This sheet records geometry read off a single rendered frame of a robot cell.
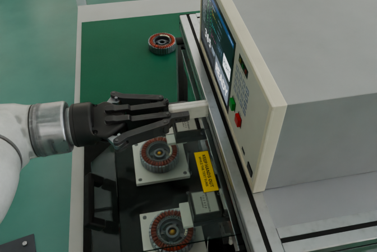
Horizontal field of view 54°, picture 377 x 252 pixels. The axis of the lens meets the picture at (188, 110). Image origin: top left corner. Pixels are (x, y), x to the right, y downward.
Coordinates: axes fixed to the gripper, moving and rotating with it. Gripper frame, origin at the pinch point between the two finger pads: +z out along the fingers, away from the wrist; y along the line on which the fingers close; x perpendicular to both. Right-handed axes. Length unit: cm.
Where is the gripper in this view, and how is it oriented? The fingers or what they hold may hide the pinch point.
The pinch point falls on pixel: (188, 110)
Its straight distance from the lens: 66.6
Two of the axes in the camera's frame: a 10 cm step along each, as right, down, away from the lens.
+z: 9.8, -1.3, 1.3
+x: 0.0, -7.0, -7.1
